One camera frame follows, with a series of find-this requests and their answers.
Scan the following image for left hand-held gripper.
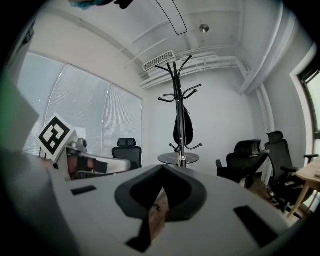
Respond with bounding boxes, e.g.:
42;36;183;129
37;112;133;181

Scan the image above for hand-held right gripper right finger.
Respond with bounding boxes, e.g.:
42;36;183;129
152;164;298;256

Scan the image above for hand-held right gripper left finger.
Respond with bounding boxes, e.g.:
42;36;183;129
7;149;165;256

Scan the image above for black metal coat rack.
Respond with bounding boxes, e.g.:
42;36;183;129
154;55;203;168

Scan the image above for black headrest office chair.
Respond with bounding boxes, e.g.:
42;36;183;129
111;137;143;171
264;130;320;214

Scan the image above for round black marble table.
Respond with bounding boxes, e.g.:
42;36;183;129
157;152;201;166

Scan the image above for white window blinds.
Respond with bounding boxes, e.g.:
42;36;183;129
17;52;143;161

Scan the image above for light wooden desk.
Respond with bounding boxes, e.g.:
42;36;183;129
286;162;320;221

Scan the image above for white air vent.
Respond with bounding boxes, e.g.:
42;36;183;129
141;49;176;72

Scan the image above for white ceiling pipes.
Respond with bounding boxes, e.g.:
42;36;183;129
138;44;251;91

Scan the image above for long black ceiling lamp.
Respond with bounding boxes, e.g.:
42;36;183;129
156;0;188;36

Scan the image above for black framed window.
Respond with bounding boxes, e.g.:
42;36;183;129
289;62;320;141

